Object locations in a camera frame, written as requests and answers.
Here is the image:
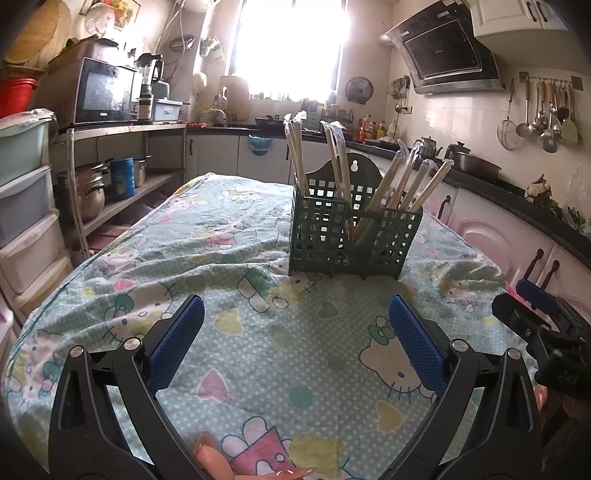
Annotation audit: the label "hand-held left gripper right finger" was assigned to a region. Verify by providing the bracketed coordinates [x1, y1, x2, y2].
[388, 294, 546, 480]

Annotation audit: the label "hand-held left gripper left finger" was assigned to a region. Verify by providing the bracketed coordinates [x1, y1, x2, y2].
[48, 293, 218, 480]

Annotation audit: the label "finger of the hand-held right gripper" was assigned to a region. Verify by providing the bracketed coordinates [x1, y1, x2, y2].
[491, 294, 556, 345]
[515, 278, 560, 315]

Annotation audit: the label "dark green utensil basket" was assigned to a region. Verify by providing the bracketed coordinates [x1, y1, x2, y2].
[288, 152, 424, 281]

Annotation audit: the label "set of chopsticks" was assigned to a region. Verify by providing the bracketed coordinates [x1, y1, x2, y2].
[283, 110, 455, 241]

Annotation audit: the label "row of hanging kitchen utensils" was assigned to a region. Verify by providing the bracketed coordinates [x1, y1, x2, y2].
[519, 74, 581, 153]

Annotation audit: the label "person's right hand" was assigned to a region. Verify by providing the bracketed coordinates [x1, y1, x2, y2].
[533, 385, 590, 424]

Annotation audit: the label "person's left hand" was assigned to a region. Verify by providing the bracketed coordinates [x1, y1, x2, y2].
[193, 431, 317, 480]

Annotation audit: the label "cartoon cat printed blanket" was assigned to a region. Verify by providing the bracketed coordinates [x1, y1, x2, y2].
[0, 173, 539, 480]

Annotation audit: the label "ginger root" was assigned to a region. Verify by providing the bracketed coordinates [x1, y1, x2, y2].
[526, 174, 553, 204]

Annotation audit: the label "black kitchen counter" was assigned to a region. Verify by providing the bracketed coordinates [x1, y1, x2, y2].
[187, 122, 591, 259]

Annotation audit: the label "lidded steel cooking pot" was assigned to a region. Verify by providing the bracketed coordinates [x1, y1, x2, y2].
[444, 141, 502, 181]

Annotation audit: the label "blue canister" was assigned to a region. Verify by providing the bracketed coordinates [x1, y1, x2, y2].
[110, 157, 136, 199]

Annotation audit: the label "small steel pot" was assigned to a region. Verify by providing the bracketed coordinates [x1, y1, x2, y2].
[134, 156, 153, 188]

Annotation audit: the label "stacked steel pots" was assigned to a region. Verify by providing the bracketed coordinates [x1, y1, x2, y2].
[58, 161, 112, 220]

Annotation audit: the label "steel kettle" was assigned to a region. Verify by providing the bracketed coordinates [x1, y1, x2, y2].
[413, 136, 444, 160]

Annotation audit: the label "pastel plastic drawer unit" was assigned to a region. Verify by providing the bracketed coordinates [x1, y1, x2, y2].
[0, 108, 75, 324]

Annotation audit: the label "group of condiment bottles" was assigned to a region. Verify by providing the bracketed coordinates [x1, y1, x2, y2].
[355, 115, 389, 142]

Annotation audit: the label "metal shelf rack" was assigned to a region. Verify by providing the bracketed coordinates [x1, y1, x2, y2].
[51, 122, 188, 256]

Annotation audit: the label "grey-blue plastic tray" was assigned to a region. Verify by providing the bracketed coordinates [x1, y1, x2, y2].
[152, 98, 185, 123]

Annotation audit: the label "small hanging utensil set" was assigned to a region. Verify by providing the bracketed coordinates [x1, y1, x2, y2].
[392, 76, 411, 114]

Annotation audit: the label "black microwave oven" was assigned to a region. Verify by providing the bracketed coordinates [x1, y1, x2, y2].
[71, 58, 141, 127]

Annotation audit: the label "black range hood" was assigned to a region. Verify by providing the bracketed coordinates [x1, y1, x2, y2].
[385, 0, 505, 96]

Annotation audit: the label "black blender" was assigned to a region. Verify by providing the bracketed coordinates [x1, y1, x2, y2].
[136, 53, 165, 121]

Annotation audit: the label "white upper cabinet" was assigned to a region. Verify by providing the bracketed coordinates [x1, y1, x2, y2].
[471, 0, 568, 38]

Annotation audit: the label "red plastic bucket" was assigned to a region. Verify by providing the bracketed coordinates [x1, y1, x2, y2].
[0, 78, 38, 119]

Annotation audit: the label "kitchen window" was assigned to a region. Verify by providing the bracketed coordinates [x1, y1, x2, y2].
[231, 0, 347, 93]

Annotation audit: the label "clear plastic dome cover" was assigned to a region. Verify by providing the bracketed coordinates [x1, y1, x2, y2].
[85, 2, 116, 33]

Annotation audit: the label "round wooden cutting board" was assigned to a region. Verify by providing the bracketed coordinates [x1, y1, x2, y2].
[4, 0, 72, 66]

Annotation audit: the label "hanging wire strainer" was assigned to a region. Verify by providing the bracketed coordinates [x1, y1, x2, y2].
[498, 80, 520, 151]

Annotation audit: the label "fruit wall picture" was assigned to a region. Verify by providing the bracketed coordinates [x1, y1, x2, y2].
[78, 0, 141, 31]

